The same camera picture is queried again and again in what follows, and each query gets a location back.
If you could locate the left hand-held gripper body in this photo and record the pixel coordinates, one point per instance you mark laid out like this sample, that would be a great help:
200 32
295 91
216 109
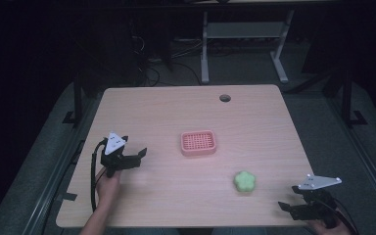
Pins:
114 145

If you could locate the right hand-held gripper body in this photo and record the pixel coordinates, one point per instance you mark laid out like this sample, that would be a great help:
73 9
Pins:
316 199

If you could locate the green flower-shaped soap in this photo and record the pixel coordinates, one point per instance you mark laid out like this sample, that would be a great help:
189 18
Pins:
244 181

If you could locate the pink soap dish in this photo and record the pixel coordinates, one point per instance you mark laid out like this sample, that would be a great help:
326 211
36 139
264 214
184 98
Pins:
198 142

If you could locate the person's right hand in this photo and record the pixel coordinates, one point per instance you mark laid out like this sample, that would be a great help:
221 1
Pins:
326 229

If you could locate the person's left hand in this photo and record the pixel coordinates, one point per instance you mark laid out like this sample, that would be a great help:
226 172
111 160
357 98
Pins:
108 187

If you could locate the black metal stand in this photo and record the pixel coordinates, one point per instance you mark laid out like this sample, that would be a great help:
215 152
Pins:
77 98
348 98

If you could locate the grey tape strip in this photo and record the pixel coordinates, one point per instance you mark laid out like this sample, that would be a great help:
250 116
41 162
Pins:
68 197

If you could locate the white metal stand frame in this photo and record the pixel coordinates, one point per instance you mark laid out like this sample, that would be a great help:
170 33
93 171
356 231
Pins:
245 30

